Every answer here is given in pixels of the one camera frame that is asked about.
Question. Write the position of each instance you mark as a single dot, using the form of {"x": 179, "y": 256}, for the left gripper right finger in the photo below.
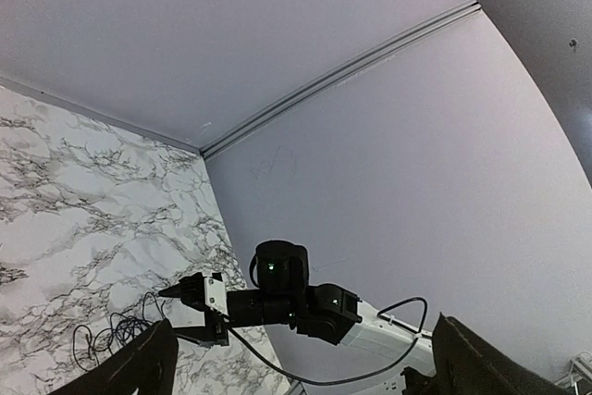
{"x": 467, "y": 364}

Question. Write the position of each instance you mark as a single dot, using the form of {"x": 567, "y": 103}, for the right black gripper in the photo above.
{"x": 190, "y": 291}

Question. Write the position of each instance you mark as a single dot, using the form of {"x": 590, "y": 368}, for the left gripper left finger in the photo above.
{"x": 147, "y": 365}

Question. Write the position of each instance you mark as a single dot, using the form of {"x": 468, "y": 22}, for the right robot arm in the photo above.
{"x": 283, "y": 295}

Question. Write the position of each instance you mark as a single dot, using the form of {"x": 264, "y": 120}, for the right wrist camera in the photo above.
{"x": 215, "y": 294}

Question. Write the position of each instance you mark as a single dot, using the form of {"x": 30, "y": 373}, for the right aluminium frame post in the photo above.
{"x": 338, "y": 75}

